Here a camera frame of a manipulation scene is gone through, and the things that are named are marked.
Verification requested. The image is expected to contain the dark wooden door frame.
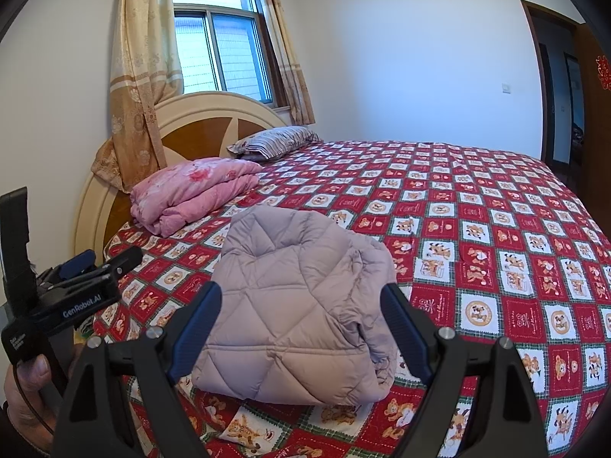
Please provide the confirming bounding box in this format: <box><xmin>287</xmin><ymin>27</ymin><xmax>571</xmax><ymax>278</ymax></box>
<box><xmin>520</xmin><ymin>0</ymin><xmax>588</xmax><ymax>165</ymax></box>

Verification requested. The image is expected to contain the red checkered printed bedspread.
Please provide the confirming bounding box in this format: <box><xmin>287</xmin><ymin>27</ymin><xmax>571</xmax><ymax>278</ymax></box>
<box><xmin>93</xmin><ymin>140</ymin><xmax>611</xmax><ymax>458</ymax></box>

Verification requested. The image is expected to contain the lilac quilted puffer jacket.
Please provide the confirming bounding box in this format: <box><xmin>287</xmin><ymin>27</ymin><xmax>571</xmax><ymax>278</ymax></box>
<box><xmin>191</xmin><ymin>204</ymin><xmax>399</xmax><ymax>404</ymax></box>

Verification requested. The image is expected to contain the striped pillow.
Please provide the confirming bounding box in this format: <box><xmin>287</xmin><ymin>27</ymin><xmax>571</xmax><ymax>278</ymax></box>
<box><xmin>226</xmin><ymin>125</ymin><xmax>323</xmax><ymax>161</ymax></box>

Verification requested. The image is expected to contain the folded pink quilt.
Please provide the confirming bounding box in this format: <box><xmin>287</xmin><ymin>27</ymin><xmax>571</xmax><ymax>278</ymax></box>
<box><xmin>130</xmin><ymin>157</ymin><xmax>264</xmax><ymax>237</ymax></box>

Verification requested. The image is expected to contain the narrow beige floral curtain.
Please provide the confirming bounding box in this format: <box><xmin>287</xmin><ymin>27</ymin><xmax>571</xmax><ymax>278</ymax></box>
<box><xmin>253</xmin><ymin>0</ymin><xmax>317</xmax><ymax>126</ymax></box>

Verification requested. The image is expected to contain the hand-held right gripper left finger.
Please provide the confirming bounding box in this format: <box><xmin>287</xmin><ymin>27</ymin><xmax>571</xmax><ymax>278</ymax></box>
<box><xmin>50</xmin><ymin>281</ymin><xmax>223</xmax><ymax>458</ymax></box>

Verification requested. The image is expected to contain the sliding glass window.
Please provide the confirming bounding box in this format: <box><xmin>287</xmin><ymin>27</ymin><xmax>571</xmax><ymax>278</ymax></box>
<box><xmin>169</xmin><ymin>0</ymin><xmax>287</xmax><ymax>108</ymax></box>

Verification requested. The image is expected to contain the person's left hand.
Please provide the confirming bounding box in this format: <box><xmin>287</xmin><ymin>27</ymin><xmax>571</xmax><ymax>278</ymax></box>
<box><xmin>0</xmin><ymin>350</ymin><xmax>63</xmax><ymax>454</ymax></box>

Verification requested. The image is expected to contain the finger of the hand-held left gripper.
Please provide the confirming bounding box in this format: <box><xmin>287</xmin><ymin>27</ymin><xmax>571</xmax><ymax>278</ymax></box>
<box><xmin>57</xmin><ymin>249</ymin><xmax>96</xmax><ymax>280</ymax></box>
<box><xmin>45</xmin><ymin>247</ymin><xmax>144</xmax><ymax>297</ymax></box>

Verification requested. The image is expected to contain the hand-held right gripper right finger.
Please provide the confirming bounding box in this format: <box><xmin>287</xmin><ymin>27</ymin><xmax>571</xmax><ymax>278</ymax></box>
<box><xmin>379</xmin><ymin>282</ymin><xmax>550</xmax><ymax>458</ymax></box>

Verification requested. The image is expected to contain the cream wooden bed headboard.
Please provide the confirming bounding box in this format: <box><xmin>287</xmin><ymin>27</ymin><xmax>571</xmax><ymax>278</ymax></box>
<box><xmin>74</xmin><ymin>93</ymin><xmax>289</xmax><ymax>261</ymax></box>

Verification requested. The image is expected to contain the wide beige floral curtain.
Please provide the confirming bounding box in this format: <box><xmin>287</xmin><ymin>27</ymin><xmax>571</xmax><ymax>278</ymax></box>
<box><xmin>91</xmin><ymin>0</ymin><xmax>184</xmax><ymax>194</ymax></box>

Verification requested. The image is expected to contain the brown wooden door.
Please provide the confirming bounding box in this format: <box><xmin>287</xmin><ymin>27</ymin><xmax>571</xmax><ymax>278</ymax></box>
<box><xmin>573</xmin><ymin>21</ymin><xmax>611</xmax><ymax>192</ymax></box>

